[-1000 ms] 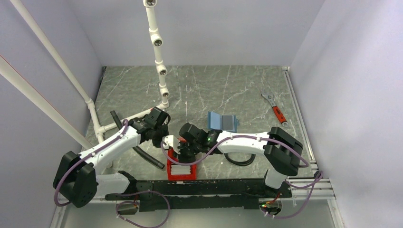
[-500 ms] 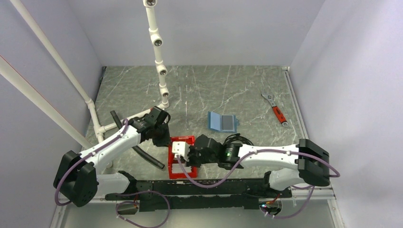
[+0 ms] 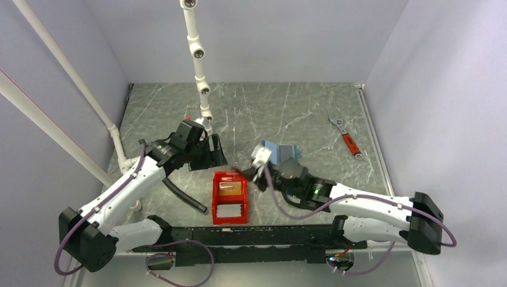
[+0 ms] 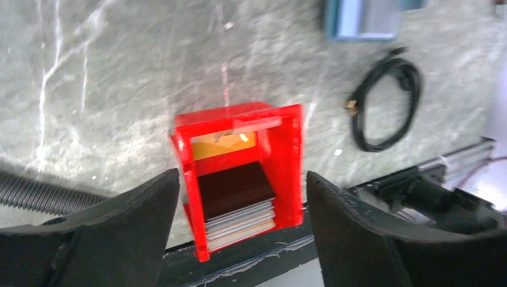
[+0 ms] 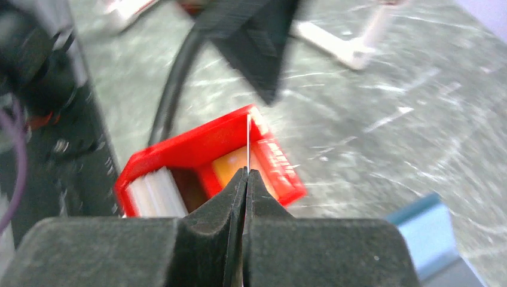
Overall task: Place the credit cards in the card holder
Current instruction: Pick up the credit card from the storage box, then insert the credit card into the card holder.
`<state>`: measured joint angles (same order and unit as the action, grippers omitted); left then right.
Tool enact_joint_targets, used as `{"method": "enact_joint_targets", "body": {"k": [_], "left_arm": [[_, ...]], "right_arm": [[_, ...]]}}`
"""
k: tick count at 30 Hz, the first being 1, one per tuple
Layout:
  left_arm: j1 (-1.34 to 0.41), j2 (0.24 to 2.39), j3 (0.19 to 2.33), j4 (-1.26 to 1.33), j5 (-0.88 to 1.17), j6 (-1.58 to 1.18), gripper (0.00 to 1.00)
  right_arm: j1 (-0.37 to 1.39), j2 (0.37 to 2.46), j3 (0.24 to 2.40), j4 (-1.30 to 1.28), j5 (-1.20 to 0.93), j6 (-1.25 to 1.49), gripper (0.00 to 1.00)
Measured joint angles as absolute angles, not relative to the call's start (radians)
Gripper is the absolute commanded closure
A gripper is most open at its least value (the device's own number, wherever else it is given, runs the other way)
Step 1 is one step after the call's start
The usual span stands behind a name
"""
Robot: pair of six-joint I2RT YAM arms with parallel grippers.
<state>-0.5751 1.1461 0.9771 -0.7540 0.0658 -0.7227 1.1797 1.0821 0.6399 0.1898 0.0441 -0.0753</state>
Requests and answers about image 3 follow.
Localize white PVC pipe frame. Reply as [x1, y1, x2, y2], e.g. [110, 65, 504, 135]
[0, 0, 215, 212]

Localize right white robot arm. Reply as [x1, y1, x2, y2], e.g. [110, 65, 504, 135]
[232, 160, 445, 255]

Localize black corrugated hose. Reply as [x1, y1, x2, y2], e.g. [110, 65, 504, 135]
[138, 138, 208, 215]

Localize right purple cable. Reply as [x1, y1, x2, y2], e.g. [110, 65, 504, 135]
[262, 164, 458, 277]

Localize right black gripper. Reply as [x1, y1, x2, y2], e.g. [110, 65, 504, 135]
[242, 160, 302, 197]

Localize red handled adjustable wrench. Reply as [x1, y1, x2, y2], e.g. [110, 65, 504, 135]
[328, 114, 363, 160]

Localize red plastic bin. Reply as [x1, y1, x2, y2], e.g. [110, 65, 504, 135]
[211, 171, 249, 225]

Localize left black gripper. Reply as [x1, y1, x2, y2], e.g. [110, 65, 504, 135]
[185, 134, 227, 172]

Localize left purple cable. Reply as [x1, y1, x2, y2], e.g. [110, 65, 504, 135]
[53, 143, 216, 287]

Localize purple cable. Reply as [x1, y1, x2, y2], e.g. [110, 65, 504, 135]
[262, 164, 458, 277]
[53, 143, 216, 287]

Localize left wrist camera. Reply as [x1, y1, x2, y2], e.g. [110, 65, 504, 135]
[193, 117, 213, 141]

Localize blue card holder wallet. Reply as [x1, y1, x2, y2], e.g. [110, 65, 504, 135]
[261, 141, 301, 166]

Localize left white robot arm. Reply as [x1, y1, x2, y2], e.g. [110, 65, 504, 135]
[54, 120, 228, 276]

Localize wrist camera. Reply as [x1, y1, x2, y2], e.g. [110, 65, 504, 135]
[250, 144, 272, 169]
[193, 117, 213, 141]

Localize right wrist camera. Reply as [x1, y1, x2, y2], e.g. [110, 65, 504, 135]
[250, 144, 272, 169]

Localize white card stack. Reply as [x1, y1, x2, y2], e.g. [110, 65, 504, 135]
[216, 204, 243, 218]

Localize aluminium rail frame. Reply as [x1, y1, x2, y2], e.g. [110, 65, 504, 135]
[63, 83, 432, 287]

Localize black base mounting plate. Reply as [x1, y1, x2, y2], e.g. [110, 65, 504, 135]
[133, 224, 367, 267]

